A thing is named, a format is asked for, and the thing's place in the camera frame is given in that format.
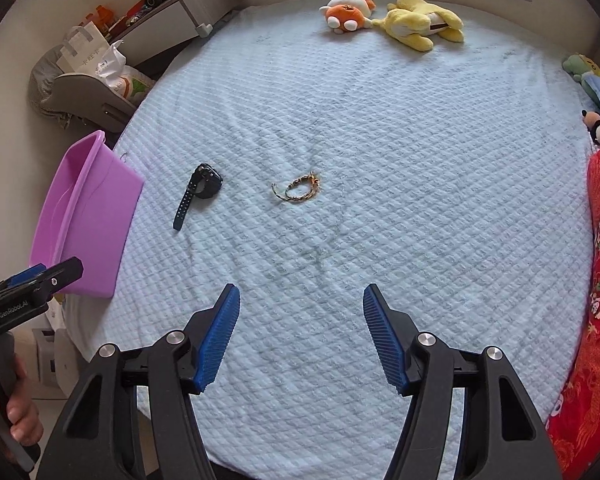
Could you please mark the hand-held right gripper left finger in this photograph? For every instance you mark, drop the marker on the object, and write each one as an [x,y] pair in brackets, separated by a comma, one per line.
[217,345]

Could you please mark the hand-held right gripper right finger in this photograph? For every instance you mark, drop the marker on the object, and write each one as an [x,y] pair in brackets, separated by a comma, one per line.
[386,345]

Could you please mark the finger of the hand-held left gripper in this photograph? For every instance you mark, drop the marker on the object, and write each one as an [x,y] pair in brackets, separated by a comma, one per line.
[60,275]
[25,276]

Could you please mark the purple plastic basin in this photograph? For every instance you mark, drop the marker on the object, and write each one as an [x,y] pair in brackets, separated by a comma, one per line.
[90,220]

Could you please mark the black wrist watch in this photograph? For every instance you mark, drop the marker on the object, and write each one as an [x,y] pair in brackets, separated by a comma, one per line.
[207,177]

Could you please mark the person's left hand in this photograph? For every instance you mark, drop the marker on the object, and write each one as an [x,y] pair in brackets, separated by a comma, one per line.
[25,415]

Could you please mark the white box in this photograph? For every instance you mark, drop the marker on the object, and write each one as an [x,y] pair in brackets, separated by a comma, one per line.
[55,360]

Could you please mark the light blue quilted blanket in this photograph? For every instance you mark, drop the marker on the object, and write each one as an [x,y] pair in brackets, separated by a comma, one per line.
[405,210]

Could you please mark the grey chair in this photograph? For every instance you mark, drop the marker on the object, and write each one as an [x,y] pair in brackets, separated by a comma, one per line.
[90,95]

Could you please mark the grey cloth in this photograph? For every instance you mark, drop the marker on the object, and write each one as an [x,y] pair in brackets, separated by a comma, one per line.
[42,80]

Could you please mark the colourful wipes packet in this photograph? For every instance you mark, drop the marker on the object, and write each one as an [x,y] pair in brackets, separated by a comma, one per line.
[132,87]

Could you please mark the white plastic bag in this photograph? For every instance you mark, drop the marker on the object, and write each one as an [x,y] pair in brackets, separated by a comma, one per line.
[111,62]

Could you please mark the white paper bag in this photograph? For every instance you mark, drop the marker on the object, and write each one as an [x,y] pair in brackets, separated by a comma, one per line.
[87,50]

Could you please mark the grey drawer cabinet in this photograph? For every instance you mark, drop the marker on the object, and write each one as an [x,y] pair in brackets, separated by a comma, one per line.
[210,0]

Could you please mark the yellow plush toy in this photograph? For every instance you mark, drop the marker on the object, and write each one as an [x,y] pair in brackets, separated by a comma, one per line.
[410,25]

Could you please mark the orange plush toy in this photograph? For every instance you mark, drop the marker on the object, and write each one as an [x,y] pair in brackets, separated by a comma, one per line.
[347,15]

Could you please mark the green plush toy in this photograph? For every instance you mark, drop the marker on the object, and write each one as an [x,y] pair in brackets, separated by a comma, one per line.
[582,65]

